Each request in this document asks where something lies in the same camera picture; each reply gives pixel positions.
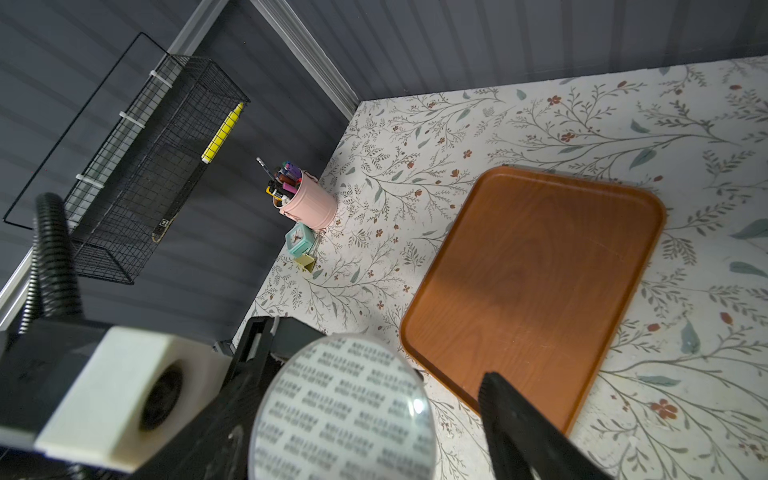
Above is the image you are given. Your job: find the black wire basket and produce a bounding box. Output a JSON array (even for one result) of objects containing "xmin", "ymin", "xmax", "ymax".
[{"xmin": 2, "ymin": 33, "xmax": 249, "ymax": 285}]

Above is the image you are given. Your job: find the pink pen cup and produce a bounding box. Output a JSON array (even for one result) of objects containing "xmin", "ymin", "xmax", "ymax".
[{"xmin": 256, "ymin": 157, "xmax": 338, "ymax": 231}]

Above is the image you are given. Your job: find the white jar lid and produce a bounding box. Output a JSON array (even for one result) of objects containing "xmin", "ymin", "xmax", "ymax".
[{"xmin": 248, "ymin": 334, "xmax": 438, "ymax": 479}]

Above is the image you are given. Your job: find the yellow marker pen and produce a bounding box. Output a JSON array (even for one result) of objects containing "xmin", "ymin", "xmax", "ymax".
[{"xmin": 201, "ymin": 102, "xmax": 245, "ymax": 164}]

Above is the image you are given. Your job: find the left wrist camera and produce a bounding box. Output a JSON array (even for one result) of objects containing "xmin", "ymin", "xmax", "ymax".
[{"xmin": 1, "ymin": 320, "xmax": 230, "ymax": 473}]

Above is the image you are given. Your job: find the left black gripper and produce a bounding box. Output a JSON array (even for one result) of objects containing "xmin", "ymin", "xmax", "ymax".
[{"xmin": 130, "ymin": 316, "xmax": 324, "ymax": 479}]

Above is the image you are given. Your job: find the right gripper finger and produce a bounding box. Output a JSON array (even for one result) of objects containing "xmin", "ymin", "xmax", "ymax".
[{"xmin": 478, "ymin": 372, "xmax": 609, "ymax": 479}]

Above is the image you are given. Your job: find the brown wooden tray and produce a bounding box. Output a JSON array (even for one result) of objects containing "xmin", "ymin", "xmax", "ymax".
[{"xmin": 400, "ymin": 166, "xmax": 666, "ymax": 433}]

